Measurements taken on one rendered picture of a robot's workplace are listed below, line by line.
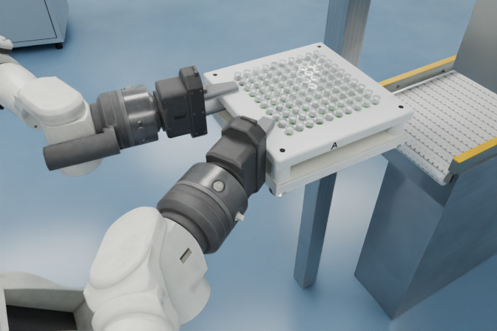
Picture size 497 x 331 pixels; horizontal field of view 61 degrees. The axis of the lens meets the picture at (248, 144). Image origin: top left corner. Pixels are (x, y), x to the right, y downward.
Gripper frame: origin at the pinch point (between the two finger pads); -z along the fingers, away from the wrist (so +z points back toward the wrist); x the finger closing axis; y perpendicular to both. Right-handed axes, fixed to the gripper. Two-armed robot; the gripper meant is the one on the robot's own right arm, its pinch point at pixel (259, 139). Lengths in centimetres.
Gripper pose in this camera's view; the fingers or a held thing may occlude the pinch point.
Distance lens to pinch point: 59.9
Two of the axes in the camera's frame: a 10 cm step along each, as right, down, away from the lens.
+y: 8.7, 3.2, -3.7
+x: 0.1, 7.5, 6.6
